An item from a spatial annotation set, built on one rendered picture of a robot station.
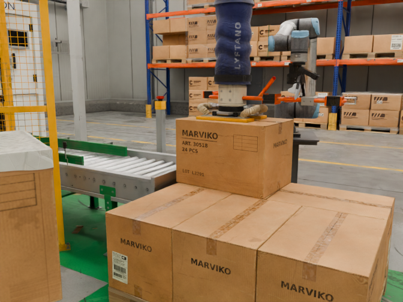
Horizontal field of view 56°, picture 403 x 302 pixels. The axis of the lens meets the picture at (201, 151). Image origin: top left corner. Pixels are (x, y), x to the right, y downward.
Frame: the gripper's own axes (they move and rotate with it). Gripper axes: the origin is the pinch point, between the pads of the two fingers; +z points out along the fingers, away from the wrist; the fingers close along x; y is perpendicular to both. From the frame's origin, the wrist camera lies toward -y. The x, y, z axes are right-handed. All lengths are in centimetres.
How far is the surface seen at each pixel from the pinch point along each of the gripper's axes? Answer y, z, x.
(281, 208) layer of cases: -3, 53, 32
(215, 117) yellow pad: 44.9, 11.1, 15.8
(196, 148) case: 55, 29, 21
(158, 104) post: 133, 10, -43
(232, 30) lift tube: 37, -38, 11
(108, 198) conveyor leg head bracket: 112, 65, 38
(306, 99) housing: -4.6, -0.5, 4.5
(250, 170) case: 18.5, 37.9, 23.1
